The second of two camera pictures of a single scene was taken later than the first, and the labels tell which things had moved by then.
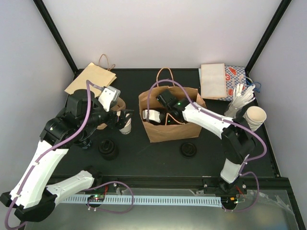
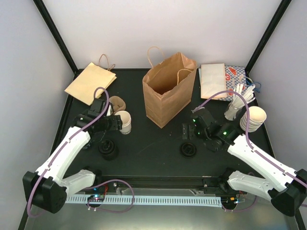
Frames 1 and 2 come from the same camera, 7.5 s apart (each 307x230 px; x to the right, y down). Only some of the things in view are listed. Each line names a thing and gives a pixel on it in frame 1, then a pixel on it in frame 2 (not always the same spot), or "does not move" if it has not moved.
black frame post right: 279,12 does not move
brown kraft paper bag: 159,132 -> 168,86
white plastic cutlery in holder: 240,98 does not move
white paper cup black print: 127,129 does not move
